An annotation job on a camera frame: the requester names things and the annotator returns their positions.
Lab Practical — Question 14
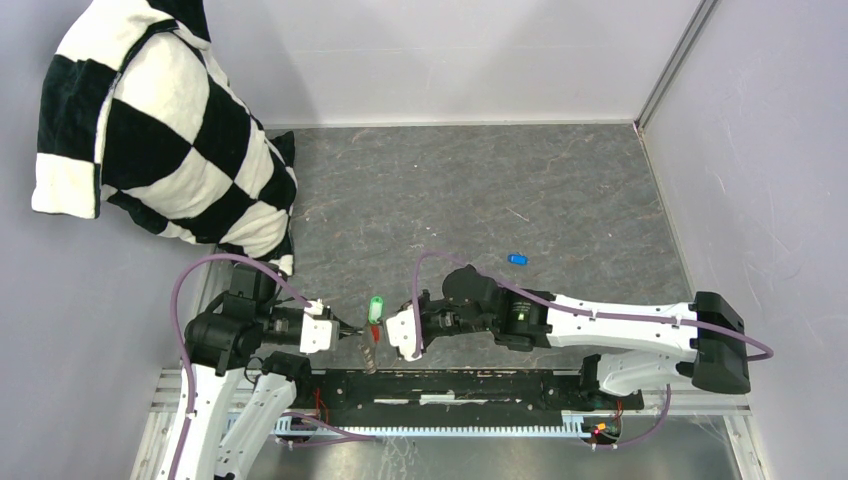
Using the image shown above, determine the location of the metal key holder red handle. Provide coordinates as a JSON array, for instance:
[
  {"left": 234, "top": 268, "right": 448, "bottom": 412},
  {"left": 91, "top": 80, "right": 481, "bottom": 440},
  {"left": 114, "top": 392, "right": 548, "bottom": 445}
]
[{"left": 359, "top": 323, "right": 380, "bottom": 375}]

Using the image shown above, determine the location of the key with green tag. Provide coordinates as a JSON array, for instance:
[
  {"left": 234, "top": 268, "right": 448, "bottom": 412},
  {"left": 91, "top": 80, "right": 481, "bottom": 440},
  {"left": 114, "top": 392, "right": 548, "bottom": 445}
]
[{"left": 367, "top": 296, "right": 384, "bottom": 325}]

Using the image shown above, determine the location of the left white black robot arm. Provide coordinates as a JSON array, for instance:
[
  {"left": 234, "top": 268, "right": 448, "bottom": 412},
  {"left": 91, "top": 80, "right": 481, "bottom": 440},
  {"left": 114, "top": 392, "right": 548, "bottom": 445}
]
[{"left": 157, "top": 253, "right": 362, "bottom": 479}]

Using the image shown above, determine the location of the key with blue tag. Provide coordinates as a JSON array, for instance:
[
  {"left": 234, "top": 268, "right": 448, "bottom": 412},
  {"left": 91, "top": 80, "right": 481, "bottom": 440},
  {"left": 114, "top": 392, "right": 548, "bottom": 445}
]
[{"left": 507, "top": 254, "right": 529, "bottom": 266}]

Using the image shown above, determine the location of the black white checkered cloth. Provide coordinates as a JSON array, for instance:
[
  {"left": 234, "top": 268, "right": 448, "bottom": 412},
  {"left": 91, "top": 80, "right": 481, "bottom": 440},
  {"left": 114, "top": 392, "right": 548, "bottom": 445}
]
[{"left": 31, "top": 1, "right": 298, "bottom": 277}]

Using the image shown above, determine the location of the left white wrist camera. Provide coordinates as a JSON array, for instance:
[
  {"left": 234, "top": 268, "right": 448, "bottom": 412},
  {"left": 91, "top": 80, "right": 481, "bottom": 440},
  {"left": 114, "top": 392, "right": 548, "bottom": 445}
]
[{"left": 299, "top": 299, "right": 339, "bottom": 355}]

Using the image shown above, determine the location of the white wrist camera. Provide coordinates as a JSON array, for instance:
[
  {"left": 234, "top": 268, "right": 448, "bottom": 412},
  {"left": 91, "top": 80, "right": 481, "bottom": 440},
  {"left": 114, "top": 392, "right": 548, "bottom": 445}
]
[
  {"left": 299, "top": 299, "right": 339, "bottom": 355},
  {"left": 384, "top": 306, "right": 422, "bottom": 362}
]

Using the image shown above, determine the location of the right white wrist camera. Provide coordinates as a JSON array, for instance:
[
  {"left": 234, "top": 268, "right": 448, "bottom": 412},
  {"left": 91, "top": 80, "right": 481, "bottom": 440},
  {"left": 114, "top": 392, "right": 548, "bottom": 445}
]
[{"left": 384, "top": 306, "right": 422, "bottom": 362}]

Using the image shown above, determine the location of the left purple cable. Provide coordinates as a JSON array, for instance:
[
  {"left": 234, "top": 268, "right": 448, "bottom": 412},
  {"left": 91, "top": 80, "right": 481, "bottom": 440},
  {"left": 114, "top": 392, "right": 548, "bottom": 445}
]
[{"left": 165, "top": 253, "right": 374, "bottom": 480}]

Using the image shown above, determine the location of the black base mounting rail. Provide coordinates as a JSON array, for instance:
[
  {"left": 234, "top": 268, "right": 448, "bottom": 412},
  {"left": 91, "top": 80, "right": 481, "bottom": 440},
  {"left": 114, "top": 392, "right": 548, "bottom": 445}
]
[{"left": 292, "top": 369, "right": 645, "bottom": 428}]

